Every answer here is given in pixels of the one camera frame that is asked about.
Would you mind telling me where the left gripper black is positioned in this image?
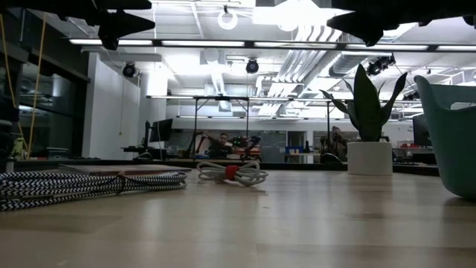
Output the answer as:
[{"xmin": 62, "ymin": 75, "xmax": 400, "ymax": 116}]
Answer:
[{"xmin": 0, "ymin": 0, "xmax": 156, "ymax": 51}]

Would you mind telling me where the black white braided cable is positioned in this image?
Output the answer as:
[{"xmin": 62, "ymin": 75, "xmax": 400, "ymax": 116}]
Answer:
[{"xmin": 0, "ymin": 170, "xmax": 189, "ymax": 212}]

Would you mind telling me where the black background frame stand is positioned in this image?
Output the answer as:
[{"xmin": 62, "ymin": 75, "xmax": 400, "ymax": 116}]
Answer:
[{"xmin": 192, "ymin": 95, "xmax": 251, "ymax": 160}]

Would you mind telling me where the green snake plant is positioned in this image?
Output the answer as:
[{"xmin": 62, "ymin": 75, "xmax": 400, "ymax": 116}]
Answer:
[{"xmin": 318, "ymin": 63, "xmax": 408, "ymax": 143}]

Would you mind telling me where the person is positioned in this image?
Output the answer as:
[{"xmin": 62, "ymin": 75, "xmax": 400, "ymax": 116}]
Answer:
[
  {"xmin": 206, "ymin": 133, "xmax": 234, "ymax": 160},
  {"xmin": 322, "ymin": 125, "xmax": 349, "ymax": 164}
]

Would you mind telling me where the teal plastic bin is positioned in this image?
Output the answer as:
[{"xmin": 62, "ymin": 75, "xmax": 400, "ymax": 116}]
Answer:
[{"xmin": 413, "ymin": 74, "xmax": 476, "ymax": 202}]

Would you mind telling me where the red brown booklet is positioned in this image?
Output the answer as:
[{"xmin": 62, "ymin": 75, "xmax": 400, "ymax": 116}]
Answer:
[{"xmin": 58, "ymin": 164, "xmax": 193, "ymax": 177}]

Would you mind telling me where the white ring ceiling lamp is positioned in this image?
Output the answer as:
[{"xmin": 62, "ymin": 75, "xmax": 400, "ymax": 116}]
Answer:
[{"xmin": 217, "ymin": 5, "xmax": 239, "ymax": 31}]

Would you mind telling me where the black computer monitor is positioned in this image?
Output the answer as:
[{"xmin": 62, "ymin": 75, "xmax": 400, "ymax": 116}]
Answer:
[
  {"xmin": 148, "ymin": 118, "xmax": 174, "ymax": 144},
  {"xmin": 412, "ymin": 113, "xmax": 433, "ymax": 147}
]

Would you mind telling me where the white cable with red tie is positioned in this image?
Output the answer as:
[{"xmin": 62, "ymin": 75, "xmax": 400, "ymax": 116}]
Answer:
[{"xmin": 196, "ymin": 161, "xmax": 269, "ymax": 188}]

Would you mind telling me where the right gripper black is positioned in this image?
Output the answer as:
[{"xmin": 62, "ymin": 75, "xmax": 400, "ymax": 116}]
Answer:
[{"xmin": 326, "ymin": 0, "xmax": 476, "ymax": 48}]

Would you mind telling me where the white plant pot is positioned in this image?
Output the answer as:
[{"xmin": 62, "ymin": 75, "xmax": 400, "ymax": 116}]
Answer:
[{"xmin": 347, "ymin": 141, "xmax": 394, "ymax": 176}]

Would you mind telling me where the yellow power cord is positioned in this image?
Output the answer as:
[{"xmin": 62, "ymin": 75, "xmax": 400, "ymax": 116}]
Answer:
[{"xmin": 0, "ymin": 13, "xmax": 48, "ymax": 150}]

